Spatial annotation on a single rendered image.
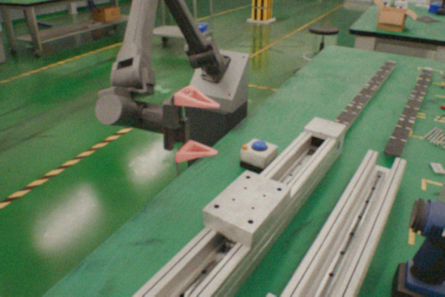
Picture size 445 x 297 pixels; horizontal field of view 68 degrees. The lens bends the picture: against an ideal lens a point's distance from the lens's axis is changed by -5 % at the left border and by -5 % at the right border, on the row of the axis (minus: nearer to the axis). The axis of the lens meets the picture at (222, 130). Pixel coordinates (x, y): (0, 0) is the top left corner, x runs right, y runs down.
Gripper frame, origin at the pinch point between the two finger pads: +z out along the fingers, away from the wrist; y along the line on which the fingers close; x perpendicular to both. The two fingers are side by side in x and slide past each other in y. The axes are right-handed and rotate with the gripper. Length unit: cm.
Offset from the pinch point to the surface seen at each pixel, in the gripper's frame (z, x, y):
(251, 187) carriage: 7.7, 2.6, -12.5
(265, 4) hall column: -151, 661, -21
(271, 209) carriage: 13.2, -2.5, -12.7
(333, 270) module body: 26.4, -6.6, -19.6
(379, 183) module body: 34.8, 23.7, -17.2
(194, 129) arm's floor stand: -33, 63, -32
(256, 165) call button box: 3.0, 26.0, -20.7
